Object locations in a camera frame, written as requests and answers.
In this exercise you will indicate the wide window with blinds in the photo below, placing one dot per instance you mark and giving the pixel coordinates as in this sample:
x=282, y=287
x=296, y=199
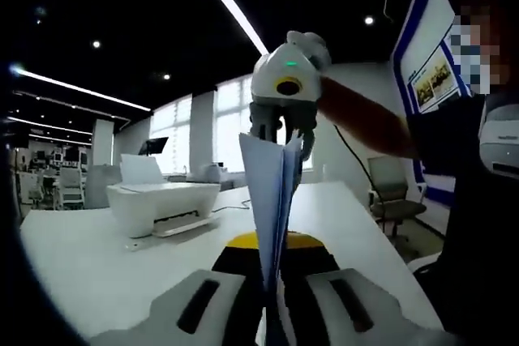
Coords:
x=231, y=111

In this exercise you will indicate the narrow window with blinds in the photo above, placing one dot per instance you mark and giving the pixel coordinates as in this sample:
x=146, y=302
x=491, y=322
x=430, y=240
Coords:
x=170, y=135

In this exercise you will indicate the printer feed paper sheets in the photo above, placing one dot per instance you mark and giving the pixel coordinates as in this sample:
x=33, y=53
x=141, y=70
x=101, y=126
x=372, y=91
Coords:
x=140, y=172

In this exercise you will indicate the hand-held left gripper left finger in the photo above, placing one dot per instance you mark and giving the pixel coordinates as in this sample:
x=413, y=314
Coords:
x=174, y=313

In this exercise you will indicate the black monitor on tripod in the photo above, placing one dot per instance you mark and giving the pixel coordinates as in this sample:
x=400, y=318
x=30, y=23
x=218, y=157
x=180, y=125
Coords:
x=154, y=145

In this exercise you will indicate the person's head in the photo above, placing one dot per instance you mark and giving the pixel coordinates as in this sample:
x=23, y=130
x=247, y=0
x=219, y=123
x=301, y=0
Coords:
x=509, y=34

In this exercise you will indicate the blue white wall display board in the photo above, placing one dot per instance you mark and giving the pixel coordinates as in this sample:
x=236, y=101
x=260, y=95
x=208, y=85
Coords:
x=425, y=38

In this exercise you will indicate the white inkjet printer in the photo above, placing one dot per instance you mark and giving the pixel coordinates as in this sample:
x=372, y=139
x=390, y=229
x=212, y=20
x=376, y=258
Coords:
x=162, y=208

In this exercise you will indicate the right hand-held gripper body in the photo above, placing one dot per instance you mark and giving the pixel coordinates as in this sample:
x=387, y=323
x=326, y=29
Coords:
x=284, y=66

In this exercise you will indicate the person's dark shirt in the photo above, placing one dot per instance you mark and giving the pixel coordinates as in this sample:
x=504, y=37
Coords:
x=478, y=240

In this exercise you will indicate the grey mesh office chair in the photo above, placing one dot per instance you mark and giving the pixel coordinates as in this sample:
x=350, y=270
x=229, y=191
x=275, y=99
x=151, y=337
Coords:
x=387, y=180

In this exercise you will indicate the white pillar between windows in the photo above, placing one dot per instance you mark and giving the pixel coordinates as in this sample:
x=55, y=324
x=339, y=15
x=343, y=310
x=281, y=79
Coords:
x=202, y=131

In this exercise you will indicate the white printing paper bundle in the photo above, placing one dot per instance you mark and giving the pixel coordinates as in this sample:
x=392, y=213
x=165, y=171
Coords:
x=267, y=200

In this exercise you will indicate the background office workstations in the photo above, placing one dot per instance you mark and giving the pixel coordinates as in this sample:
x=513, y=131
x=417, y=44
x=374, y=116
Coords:
x=52, y=184

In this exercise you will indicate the white chest-worn device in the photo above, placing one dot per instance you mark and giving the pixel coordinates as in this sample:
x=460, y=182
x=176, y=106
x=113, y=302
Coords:
x=500, y=139

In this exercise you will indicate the small white printer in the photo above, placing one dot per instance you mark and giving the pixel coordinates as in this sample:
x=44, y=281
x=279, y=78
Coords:
x=211, y=172

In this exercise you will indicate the white table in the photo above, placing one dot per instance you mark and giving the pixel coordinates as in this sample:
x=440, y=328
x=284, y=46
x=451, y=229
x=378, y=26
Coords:
x=81, y=265

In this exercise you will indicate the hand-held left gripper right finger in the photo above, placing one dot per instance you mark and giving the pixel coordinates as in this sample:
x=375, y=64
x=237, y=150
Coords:
x=377, y=313

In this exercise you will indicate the long ceiling light strip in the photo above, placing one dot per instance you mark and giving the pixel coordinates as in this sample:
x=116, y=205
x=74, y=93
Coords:
x=231, y=1

